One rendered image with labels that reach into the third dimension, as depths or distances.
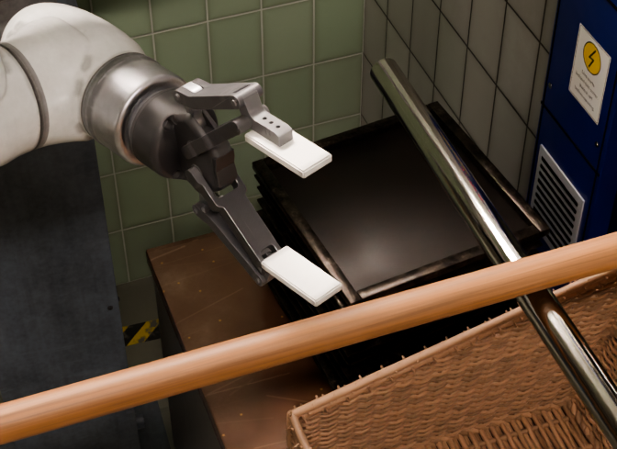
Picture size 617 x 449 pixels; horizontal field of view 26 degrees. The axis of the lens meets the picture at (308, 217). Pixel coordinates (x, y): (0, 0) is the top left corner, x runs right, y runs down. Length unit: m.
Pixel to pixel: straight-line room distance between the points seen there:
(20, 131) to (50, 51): 0.08
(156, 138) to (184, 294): 0.80
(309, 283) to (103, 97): 0.25
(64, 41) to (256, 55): 1.26
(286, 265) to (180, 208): 1.53
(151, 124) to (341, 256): 0.57
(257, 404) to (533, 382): 0.36
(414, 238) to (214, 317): 0.35
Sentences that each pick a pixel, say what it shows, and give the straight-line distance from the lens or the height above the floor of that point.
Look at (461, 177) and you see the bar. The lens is 1.23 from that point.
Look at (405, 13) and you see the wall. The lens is 2.30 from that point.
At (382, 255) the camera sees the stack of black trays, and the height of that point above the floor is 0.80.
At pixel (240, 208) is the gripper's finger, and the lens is 1.15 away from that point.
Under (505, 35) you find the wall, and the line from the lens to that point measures 1.95.
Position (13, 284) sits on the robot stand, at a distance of 1.96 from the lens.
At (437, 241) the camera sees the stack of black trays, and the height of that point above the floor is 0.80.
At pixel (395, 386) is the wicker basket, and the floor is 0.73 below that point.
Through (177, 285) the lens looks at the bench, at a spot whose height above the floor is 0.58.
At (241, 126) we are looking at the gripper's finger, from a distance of 1.04.
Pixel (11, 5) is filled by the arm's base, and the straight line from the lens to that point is 1.69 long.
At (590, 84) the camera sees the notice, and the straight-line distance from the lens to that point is 1.69.
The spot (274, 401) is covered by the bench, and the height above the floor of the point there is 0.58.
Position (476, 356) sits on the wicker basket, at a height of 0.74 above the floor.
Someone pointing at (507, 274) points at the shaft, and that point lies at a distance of 1.10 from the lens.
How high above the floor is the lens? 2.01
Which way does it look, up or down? 45 degrees down
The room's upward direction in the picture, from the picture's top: straight up
